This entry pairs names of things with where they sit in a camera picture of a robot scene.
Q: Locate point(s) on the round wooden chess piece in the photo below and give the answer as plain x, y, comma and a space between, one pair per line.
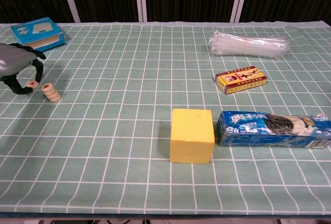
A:
51, 92
53, 95
47, 86
55, 99
31, 84

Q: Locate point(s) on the blue cookie package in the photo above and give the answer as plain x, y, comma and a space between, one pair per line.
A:
258, 131

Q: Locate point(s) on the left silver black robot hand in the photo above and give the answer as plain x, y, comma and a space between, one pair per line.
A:
13, 58

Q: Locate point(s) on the small yellow red box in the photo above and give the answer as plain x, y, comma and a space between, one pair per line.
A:
240, 77

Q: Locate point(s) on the blue scale carton box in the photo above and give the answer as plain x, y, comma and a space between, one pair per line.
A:
28, 31

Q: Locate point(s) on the green checked tablecloth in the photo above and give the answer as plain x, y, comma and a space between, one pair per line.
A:
129, 156

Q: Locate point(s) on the yellow sponge block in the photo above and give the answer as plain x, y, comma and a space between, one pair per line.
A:
191, 136

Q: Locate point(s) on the bundle of clear plastic straws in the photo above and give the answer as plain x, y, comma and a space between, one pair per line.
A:
245, 45

